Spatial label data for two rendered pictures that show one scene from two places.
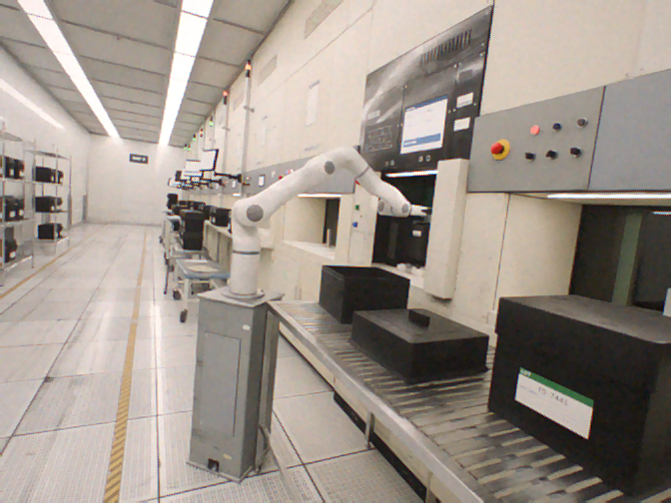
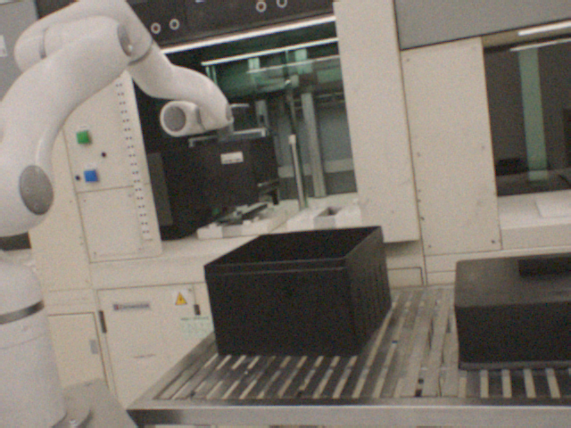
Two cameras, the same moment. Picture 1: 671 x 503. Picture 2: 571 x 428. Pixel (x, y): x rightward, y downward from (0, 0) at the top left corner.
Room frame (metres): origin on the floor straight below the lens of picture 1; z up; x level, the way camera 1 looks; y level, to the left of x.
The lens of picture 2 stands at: (0.65, 0.75, 1.17)
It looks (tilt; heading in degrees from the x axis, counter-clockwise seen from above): 8 degrees down; 314
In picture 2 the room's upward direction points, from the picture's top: 8 degrees counter-clockwise
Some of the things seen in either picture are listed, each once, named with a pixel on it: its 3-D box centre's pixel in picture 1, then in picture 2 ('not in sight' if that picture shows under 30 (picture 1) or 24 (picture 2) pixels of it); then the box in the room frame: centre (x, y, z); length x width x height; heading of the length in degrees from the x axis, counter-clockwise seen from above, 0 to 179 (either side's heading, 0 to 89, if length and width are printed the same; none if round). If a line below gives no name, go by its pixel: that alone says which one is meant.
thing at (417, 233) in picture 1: (425, 236); (231, 161); (2.06, -0.52, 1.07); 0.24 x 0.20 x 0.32; 26
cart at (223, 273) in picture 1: (202, 286); not in sight; (3.91, 1.32, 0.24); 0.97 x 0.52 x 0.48; 29
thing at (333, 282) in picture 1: (361, 292); (302, 287); (1.50, -0.15, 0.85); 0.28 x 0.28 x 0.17; 21
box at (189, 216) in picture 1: (193, 221); not in sight; (5.14, 1.91, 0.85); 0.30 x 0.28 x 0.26; 25
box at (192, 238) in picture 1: (192, 240); not in sight; (5.15, 1.92, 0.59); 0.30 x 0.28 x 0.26; 26
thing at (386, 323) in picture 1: (416, 333); (547, 294); (1.08, -0.28, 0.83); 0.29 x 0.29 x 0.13; 28
